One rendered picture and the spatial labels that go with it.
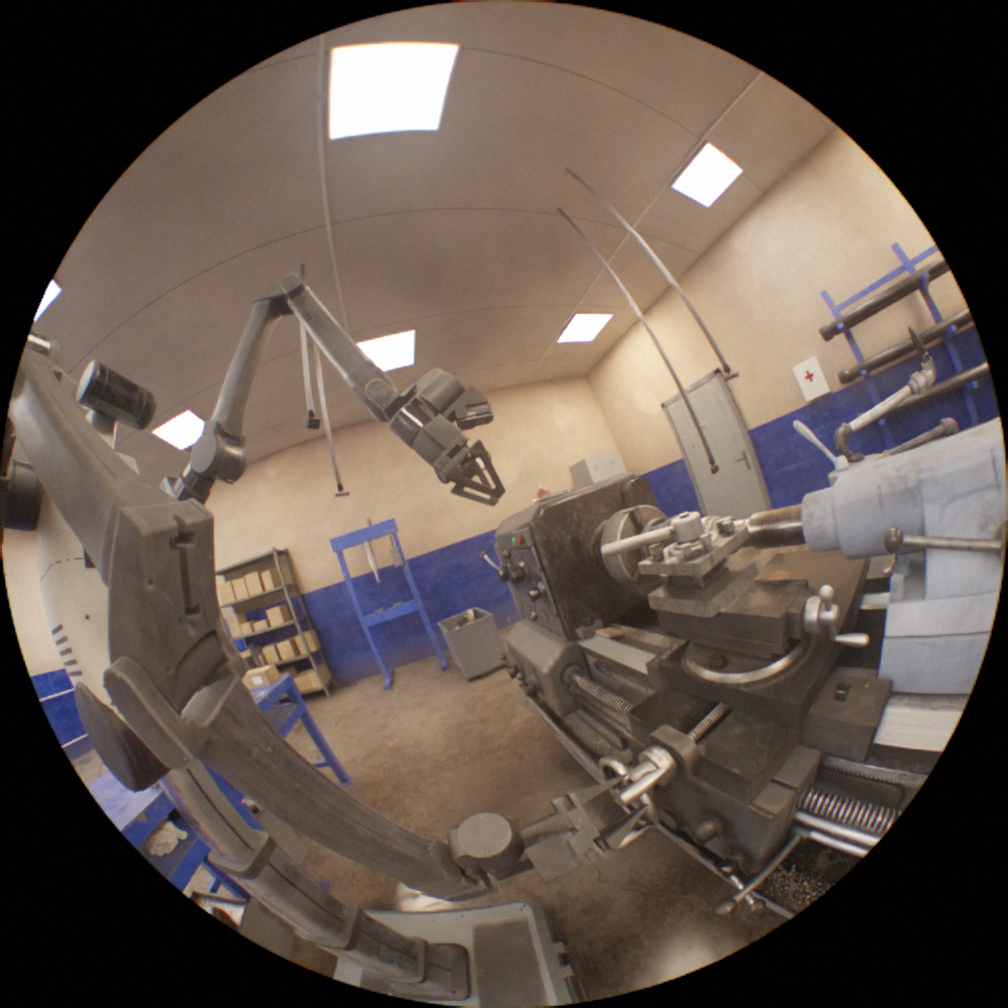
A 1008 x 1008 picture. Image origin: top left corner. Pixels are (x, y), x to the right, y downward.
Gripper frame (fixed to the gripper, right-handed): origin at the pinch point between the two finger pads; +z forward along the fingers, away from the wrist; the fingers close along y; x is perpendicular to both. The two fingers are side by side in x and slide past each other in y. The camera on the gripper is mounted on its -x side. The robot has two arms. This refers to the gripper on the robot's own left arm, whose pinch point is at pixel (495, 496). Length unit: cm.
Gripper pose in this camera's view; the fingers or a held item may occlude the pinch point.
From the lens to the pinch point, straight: 47.4
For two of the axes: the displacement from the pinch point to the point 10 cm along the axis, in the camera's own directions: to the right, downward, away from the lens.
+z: 7.6, 6.5, 0.1
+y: -1.1, 1.2, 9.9
